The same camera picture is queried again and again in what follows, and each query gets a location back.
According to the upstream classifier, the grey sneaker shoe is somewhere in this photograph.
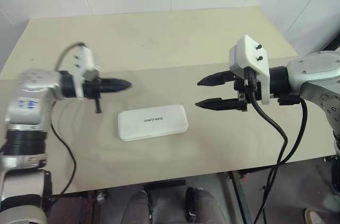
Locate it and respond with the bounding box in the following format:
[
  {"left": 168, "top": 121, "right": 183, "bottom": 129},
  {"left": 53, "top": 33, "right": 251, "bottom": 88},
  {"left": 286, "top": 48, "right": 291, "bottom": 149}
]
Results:
[{"left": 303, "top": 207, "right": 324, "bottom": 224}]

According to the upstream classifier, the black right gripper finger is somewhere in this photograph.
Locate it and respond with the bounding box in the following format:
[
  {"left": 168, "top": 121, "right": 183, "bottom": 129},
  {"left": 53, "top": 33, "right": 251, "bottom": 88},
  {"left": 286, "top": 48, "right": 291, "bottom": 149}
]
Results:
[
  {"left": 197, "top": 70, "right": 236, "bottom": 88},
  {"left": 194, "top": 97, "right": 241, "bottom": 112}
]

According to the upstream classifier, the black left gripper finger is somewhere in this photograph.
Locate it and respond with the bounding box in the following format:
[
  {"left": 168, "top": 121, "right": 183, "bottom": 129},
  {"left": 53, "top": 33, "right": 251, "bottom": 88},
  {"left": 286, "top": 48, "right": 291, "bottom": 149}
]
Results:
[
  {"left": 100, "top": 77, "right": 132, "bottom": 87},
  {"left": 100, "top": 85, "right": 131, "bottom": 94}
]

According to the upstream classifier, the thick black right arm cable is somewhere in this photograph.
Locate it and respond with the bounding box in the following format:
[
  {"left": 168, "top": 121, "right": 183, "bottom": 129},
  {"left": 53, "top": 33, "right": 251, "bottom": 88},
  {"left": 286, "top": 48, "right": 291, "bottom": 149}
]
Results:
[{"left": 244, "top": 66, "right": 290, "bottom": 224}]

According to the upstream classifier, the grey metal table leg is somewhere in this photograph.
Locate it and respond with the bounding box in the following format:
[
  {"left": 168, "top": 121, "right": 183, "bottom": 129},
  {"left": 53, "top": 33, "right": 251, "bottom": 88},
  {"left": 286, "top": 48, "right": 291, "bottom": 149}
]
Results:
[{"left": 228, "top": 170, "right": 253, "bottom": 224}]

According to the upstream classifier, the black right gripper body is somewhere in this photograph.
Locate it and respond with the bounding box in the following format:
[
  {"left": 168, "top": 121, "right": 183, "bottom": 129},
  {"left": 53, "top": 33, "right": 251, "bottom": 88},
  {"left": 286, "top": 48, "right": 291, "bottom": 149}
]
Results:
[{"left": 233, "top": 71, "right": 263, "bottom": 114}]

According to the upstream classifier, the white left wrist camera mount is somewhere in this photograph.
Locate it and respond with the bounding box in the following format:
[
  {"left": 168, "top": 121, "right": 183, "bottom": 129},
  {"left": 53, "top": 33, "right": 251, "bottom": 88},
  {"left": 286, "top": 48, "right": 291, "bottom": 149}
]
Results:
[{"left": 71, "top": 45, "right": 102, "bottom": 100}]

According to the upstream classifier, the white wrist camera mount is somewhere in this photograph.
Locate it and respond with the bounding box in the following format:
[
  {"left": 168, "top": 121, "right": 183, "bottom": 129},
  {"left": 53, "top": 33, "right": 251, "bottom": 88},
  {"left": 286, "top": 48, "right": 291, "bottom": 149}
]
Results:
[
  {"left": 228, "top": 34, "right": 271, "bottom": 106},
  {"left": 71, "top": 45, "right": 102, "bottom": 100}
]

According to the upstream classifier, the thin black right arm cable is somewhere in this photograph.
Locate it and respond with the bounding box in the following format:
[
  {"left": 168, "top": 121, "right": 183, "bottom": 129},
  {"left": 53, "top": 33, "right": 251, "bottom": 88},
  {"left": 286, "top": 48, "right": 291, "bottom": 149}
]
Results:
[{"left": 261, "top": 96, "right": 309, "bottom": 209}]

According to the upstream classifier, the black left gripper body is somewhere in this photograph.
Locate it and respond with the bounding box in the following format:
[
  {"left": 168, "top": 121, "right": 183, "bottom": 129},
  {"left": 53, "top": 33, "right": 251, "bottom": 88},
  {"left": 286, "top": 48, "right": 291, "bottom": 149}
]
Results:
[{"left": 81, "top": 78, "right": 104, "bottom": 115}]

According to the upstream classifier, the black table frame crossbar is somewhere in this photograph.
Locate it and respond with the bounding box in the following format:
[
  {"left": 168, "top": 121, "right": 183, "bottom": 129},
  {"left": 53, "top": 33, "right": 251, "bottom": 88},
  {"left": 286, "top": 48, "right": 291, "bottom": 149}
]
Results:
[{"left": 143, "top": 179, "right": 187, "bottom": 189}]

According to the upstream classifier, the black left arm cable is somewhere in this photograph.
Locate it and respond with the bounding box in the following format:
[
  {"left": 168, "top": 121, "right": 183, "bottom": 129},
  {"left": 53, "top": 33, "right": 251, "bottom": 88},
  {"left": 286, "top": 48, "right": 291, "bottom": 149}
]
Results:
[{"left": 49, "top": 42, "right": 88, "bottom": 205}]

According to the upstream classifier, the white rectangular case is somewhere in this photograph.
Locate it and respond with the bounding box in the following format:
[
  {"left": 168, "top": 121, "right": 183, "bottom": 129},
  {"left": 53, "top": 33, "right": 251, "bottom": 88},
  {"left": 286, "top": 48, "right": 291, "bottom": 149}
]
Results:
[{"left": 117, "top": 104, "right": 190, "bottom": 143}]

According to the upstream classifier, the dark grey rounded shape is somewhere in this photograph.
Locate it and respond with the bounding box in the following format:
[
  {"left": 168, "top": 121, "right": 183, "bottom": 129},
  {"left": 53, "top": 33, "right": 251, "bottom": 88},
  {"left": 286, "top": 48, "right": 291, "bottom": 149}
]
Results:
[
  {"left": 121, "top": 190, "right": 152, "bottom": 224},
  {"left": 185, "top": 186, "right": 227, "bottom": 224}
]

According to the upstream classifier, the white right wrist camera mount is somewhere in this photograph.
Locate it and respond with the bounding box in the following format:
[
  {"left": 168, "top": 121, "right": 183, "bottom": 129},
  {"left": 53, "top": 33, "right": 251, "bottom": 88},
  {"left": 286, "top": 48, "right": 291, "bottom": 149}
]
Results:
[{"left": 228, "top": 34, "right": 271, "bottom": 106}]

